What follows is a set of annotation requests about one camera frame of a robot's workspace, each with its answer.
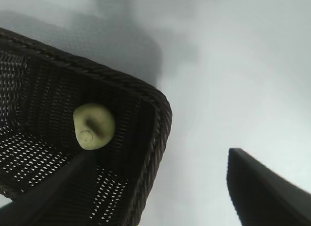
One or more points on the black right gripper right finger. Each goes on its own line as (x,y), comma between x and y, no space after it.
(262,194)

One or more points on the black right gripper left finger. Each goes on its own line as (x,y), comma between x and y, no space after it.
(60,201)

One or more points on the pale yellow egg yolk pastry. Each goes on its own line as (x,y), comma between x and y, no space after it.
(97,124)

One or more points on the dark brown wicker basket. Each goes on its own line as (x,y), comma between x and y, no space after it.
(48,90)

